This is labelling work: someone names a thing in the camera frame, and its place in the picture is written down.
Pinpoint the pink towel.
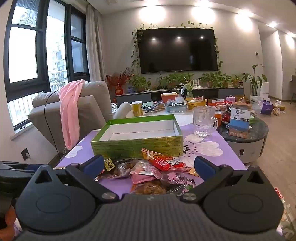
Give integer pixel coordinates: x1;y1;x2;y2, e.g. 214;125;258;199
58;79;85;150

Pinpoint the green cardboard box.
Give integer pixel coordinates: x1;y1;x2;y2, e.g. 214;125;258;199
90;114;184;160

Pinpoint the grey sofa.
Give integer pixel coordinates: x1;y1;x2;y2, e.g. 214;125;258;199
28;81;114;153

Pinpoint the pile of assorted snack packets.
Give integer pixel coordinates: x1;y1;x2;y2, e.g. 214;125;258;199
94;148;201;195

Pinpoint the black cable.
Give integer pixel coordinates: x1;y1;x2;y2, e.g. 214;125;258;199
44;90;64;160

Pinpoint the spider plant in vase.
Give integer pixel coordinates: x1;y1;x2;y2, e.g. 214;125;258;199
180;77;199;99

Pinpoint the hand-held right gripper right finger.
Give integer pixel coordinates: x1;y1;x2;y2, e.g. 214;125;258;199
180;156;270;202

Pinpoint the beige curtain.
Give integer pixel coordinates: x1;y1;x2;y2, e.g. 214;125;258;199
85;5;107;81

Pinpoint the purple bag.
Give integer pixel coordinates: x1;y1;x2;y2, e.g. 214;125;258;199
261;100;274;114

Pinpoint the tall leafy floor plant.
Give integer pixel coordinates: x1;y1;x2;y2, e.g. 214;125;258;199
242;64;267;96

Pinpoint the white coffee table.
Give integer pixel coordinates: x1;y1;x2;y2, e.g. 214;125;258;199
111;105;193;121

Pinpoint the floral floor mat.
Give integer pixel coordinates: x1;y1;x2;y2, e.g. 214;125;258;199
273;185;296;241

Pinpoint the black framed window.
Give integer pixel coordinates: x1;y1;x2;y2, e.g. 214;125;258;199
3;0;89;130

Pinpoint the grey television cabinet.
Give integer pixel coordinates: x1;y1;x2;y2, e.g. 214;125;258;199
116;87;244;105

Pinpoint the orange box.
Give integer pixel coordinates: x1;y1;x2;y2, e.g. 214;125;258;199
161;93;178;103

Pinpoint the white cabinet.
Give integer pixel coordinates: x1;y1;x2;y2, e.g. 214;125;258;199
260;81;271;98

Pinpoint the purple floral tablecloth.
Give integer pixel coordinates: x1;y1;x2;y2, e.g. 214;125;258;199
54;124;247;197

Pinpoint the green potted plant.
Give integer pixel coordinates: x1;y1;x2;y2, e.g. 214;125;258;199
200;71;233;88
158;72;195;90
129;74;151;92
231;74;243;87

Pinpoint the grey tray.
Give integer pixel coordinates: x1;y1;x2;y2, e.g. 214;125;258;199
165;102;188;114

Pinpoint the black wall television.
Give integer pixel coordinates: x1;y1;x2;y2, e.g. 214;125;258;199
137;28;219;74

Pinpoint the blue and brown carton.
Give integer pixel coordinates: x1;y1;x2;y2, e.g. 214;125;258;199
229;102;252;139

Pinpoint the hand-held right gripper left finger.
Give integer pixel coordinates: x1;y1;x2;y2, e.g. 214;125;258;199
31;155;119;202

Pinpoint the round grey coffee table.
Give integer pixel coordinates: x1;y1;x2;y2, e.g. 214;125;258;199
216;116;270;164

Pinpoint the red flower decoration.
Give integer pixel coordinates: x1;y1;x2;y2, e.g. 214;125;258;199
106;68;134;95

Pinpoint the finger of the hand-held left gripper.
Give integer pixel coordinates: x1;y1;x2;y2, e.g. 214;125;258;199
0;161;48;178

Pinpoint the yellow can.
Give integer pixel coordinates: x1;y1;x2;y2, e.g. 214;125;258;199
131;101;144;117

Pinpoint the yellow basket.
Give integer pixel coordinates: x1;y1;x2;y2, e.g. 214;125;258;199
186;97;207;110

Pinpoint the clear glass mug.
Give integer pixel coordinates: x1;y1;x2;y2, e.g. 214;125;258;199
192;106;219;138

